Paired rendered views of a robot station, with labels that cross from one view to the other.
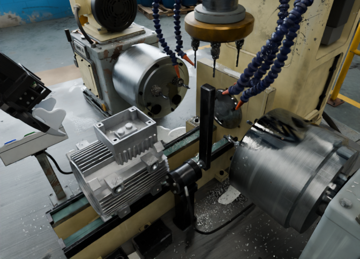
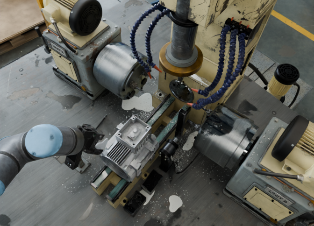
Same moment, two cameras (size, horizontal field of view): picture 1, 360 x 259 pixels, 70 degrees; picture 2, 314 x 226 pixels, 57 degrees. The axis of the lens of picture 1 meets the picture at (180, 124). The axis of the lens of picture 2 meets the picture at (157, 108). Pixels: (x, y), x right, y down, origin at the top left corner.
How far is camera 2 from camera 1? 72 cm
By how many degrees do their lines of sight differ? 23
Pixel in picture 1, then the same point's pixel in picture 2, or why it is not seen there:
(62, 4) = not seen: outside the picture
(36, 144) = not seen: hidden behind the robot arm
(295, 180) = (228, 151)
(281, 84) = not seen: hidden behind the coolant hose
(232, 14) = (191, 61)
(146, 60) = (124, 67)
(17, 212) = (57, 181)
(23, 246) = (74, 200)
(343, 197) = (248, 161)
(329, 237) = (243, 175)
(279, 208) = (221, 162)
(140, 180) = (146, 158)
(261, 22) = (204, 39)
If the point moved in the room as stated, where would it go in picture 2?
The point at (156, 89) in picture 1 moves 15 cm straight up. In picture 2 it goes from (133, 85) to (132, 65)
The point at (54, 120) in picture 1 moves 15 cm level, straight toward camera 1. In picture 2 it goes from (103, 145) to (130, 172)
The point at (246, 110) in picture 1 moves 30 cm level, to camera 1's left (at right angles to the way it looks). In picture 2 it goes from (196, 95) to (137, 107)
